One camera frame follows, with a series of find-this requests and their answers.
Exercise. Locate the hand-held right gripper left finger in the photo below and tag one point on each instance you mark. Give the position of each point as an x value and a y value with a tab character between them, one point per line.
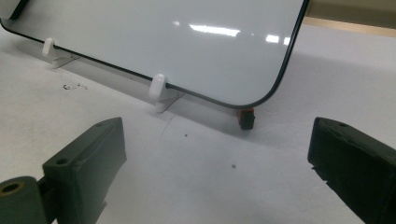
84	168

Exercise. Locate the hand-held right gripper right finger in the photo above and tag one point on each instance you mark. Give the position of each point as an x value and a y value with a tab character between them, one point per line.
358	168

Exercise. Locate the white whiteboard stand clip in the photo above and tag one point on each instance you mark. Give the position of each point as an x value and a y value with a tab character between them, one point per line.
157	87
49	46

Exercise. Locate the wooden table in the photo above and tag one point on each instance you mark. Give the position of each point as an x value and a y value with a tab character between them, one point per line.
348	27

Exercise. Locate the white whiteboard with black frame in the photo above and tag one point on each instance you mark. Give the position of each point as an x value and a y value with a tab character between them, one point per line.
186	59

